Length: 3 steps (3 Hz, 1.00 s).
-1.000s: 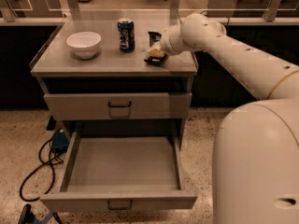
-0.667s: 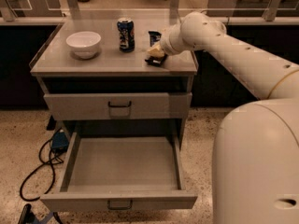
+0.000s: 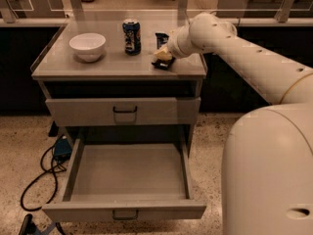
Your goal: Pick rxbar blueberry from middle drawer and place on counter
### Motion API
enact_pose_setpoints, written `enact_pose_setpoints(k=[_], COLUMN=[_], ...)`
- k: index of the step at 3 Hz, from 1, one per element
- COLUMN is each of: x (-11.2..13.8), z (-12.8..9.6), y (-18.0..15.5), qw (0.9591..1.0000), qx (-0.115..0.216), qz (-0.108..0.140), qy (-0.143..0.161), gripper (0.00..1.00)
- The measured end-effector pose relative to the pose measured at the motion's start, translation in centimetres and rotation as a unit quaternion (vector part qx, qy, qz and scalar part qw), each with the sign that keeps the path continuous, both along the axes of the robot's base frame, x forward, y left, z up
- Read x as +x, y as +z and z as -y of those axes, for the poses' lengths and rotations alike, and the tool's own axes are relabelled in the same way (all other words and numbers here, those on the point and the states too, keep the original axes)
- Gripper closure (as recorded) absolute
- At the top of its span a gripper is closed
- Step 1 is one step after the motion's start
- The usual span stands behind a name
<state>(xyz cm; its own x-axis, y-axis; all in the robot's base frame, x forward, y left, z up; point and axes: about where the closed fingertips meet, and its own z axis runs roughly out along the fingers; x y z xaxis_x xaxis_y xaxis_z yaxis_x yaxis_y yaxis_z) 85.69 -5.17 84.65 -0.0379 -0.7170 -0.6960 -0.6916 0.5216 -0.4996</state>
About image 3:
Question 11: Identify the blue soda can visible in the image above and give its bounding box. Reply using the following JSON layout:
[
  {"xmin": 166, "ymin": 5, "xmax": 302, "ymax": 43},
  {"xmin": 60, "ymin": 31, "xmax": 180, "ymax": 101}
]
[{"xmin": 122, "ymin": 19, "xmax": 141, "ymax": 55}]

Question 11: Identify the closed grey top drawer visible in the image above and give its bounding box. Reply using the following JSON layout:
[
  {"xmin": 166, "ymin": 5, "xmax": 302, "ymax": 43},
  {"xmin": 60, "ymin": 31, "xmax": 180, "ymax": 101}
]
[{"xmin": 46, "ymin": 97, "xmax": 201, "ymax": 126}]

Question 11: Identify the blue power box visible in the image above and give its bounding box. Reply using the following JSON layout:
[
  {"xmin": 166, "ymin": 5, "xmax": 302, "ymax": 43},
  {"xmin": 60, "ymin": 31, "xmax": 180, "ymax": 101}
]
[{"xmin": 54, "ymin": 137, "xmax": 72, "ymax": 160}]

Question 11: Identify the grey drawer cabinet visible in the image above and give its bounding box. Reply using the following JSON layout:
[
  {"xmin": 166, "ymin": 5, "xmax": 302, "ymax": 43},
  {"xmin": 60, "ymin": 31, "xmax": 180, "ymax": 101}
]
[{"xmin": 32, "ymin": 11, "xmax": 206, "ymax": 143}]

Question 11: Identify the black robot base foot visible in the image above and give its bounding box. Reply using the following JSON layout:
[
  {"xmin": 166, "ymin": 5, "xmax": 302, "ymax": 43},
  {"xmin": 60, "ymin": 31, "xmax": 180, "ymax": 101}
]
[{"xmin": 19, "ymin": 213, "xmax": 66, "ymax": 235}]

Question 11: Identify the black floor cable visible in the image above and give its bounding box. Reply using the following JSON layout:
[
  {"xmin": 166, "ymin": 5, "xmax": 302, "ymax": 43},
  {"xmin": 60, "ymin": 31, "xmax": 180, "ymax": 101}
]
[{"xmin": 20, "ymin": 145, "xmax": 67, "ymax": 212}]

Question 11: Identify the dark brown snack bar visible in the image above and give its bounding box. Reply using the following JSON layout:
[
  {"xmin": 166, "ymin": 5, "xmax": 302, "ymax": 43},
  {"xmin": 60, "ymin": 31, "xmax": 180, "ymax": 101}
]
[{"xmin": 152, "ymin": 58, "xmax": 175, "ymax": 71}]

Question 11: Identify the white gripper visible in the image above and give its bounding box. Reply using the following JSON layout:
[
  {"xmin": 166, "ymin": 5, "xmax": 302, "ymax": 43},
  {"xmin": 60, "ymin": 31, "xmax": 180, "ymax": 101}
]
[{"xmin": 155, "ymin": 25, "xmax": 200, "ymax": 62}]

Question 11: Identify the white ceramic bowl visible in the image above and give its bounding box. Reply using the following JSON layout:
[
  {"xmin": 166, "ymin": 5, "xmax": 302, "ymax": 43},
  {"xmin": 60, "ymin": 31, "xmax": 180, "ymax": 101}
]
[{"xmin": 69, "ymin": 33, "xmax": 106, "ymax": 62}]

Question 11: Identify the blue rxbar blueberry bar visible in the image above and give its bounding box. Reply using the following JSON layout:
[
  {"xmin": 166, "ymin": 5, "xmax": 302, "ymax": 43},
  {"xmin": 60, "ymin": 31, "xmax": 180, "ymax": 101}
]
[{"xmin": 156, "ymin": 32, "xmax": 169, "ymax": 49}]

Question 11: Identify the open grey middle drawer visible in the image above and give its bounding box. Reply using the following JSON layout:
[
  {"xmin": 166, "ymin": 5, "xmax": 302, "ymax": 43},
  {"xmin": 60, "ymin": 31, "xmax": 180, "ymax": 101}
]
[{"xmin": 43, "ymin": 125, "xmax": 206, "ymax": 222}]

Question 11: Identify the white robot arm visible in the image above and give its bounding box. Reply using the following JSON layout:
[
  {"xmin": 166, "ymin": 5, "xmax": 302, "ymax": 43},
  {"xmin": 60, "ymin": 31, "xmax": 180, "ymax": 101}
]
[{"xmin": 155, "ymin": 13, "xmax": 313, "ymax": 235}]

